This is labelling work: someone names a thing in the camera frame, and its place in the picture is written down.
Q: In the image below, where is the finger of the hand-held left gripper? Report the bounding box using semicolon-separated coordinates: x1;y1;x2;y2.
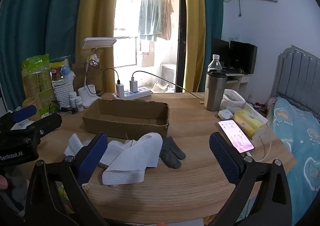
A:
11;105;38;123
32;113;63;138

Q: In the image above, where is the crumpled white tissue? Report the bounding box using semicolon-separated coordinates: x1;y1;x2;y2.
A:
64;133;88;158

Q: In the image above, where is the black computer case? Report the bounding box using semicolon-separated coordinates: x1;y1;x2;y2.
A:
211;38;230;67

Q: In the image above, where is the brown cardboard box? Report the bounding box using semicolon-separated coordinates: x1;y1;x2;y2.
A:
82;98;171;140

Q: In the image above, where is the beige paper cup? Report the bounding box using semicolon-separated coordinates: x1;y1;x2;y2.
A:
22;97;38;109

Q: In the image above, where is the white paper towel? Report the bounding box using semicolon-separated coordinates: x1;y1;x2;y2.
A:
102;132;163;186
99;140;137;168

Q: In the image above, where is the small plastic bag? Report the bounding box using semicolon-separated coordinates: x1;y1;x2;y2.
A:
89;53;100;67

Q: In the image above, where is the beige hanging shirt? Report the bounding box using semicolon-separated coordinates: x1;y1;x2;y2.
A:
157;0;175;41

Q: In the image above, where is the black door frame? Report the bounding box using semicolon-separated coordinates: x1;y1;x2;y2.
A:
176;0;187;92

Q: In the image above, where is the white plastic bag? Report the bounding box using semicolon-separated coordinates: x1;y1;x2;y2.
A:
220;89;246;113

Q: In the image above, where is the green hanging towel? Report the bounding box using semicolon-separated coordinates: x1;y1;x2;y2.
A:
138;0;163;42

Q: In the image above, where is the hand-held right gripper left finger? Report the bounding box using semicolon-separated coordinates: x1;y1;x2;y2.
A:
25;132;109;226

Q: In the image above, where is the grey padded headboard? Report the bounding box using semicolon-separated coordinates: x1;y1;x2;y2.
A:
269;45;320;109

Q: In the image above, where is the white charger with grey cable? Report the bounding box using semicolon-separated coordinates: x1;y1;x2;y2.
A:
129;77;139;94

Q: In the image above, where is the yellow sponge package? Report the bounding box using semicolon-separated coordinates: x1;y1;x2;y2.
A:
232;109;269;140

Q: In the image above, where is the grey dotted grip sock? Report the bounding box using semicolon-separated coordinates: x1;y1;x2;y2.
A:
159;149;182;170

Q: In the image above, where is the white plastic basket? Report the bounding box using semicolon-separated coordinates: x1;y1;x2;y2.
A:
53;83;76;108

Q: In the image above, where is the white balcony appliance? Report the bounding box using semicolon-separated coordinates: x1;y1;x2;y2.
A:
160;63;178;84

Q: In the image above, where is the white earbuds case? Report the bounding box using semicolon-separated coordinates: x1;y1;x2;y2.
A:
217;109;234;120

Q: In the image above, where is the smartphone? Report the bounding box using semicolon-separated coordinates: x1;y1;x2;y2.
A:
217;120;255;154

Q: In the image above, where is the white desk lamp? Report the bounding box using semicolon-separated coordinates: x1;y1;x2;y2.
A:
78;37;117;109

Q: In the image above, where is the dark grey sock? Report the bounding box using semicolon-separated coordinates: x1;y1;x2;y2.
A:
164;136;186;160

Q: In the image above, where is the white phone cable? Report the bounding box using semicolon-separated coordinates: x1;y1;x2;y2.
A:
244;130;273;163

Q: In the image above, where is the green package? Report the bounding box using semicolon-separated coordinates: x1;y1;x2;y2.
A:
21;54;56;117

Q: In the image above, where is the colourful can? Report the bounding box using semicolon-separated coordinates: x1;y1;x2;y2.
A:
49;62;68;83

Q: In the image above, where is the white power strip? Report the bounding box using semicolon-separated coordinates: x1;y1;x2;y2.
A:
112;87;152;99

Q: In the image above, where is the clear water bottle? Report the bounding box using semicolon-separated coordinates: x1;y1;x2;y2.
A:
207;54;223;73

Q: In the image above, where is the teal curtain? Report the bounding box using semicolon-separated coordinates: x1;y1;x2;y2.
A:
201;0;223;72
0;0;87;114

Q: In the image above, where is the yellow curtain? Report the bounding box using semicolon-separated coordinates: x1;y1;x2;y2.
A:
74;0;123;94
183;0;207;93

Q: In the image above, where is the white computer desk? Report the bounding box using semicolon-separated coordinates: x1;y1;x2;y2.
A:
224;71;251;94

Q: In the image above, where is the thin black lamp cable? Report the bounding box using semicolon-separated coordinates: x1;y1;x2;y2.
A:
86;59;101;97

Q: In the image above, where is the black monitor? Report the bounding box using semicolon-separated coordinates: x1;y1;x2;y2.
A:
229;40;258;74

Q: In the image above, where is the grey charging cable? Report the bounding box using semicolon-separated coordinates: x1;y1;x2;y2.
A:
131;70;205;100

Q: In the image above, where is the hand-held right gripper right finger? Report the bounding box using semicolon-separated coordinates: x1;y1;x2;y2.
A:
209;132;293;226

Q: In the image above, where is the black charging cable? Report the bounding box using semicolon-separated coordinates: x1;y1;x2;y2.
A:
96;68;121;96

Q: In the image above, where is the steel tumbler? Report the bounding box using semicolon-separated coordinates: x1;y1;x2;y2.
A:
204;70;228;111

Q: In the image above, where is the white charger with black cable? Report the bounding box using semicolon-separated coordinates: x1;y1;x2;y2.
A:
115;79;125;98

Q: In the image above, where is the blue printed bed sheet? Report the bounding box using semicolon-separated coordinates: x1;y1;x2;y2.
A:
266;97;320;226

